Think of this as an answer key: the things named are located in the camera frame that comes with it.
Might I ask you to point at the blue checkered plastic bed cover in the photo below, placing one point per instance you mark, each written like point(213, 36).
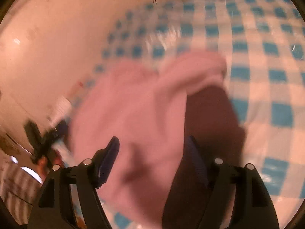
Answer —
point(262, 42)

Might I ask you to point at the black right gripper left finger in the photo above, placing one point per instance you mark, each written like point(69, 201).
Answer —
point(53, 207)

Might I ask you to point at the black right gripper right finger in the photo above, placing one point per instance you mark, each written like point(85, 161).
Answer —
point(253, 207)

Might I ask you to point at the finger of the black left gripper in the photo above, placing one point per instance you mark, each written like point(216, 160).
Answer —
point(59, 131)
point(34, 137)

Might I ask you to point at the pink hoodie garment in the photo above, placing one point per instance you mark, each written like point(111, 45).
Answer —
point(154, 180)

